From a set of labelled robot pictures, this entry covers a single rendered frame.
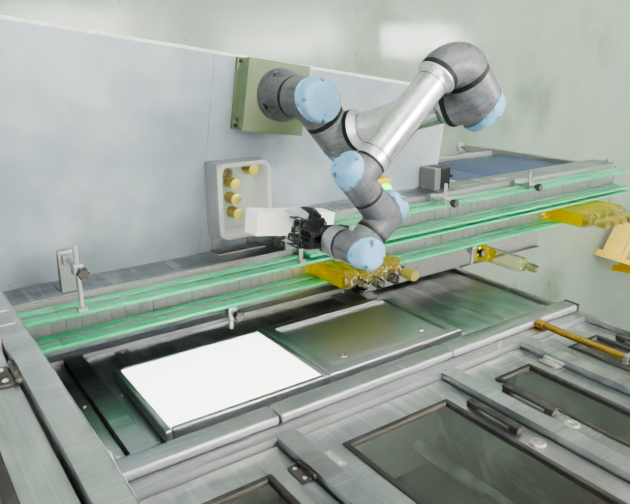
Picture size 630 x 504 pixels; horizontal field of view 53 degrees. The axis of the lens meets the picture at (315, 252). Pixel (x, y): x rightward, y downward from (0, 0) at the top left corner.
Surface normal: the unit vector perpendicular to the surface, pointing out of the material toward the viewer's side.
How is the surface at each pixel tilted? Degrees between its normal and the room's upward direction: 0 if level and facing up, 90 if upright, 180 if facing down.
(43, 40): 0
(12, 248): 0
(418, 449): 90
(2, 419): 90
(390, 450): 90
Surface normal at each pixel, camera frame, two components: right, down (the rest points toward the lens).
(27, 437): 0.00, -0.95
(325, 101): 0.48, 0.18
